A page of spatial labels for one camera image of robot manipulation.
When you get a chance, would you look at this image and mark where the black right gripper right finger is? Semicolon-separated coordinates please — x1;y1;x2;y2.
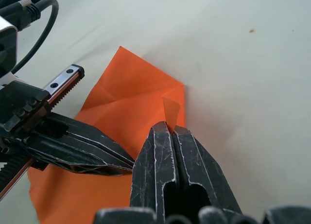
172;125;243;224

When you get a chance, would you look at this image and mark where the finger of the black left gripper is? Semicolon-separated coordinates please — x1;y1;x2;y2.
26;134;134;177
43;111;136;167

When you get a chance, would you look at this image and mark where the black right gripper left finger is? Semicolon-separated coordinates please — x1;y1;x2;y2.
129;121;177;224

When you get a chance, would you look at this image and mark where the orange paper sheet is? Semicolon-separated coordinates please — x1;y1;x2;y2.
26;46;187;224

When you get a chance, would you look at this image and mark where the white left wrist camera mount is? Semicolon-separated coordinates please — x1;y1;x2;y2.
0;15;25;87

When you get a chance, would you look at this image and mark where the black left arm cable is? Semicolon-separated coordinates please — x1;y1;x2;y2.
0;0;60;75

